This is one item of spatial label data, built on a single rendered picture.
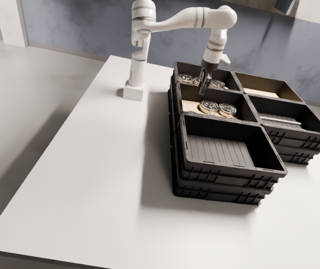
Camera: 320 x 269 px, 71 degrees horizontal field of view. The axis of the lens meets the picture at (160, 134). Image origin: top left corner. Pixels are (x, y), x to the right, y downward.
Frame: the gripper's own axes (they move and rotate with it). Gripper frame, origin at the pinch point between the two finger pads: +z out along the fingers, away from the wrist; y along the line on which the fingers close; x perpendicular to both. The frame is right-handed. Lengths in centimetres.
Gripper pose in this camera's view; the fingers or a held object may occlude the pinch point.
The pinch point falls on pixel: (201, 88)
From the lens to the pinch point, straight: 110.5
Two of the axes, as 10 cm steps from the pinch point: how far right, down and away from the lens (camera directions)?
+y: -0.2, 6.5, -7.6
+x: 9.8, 1.5, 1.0
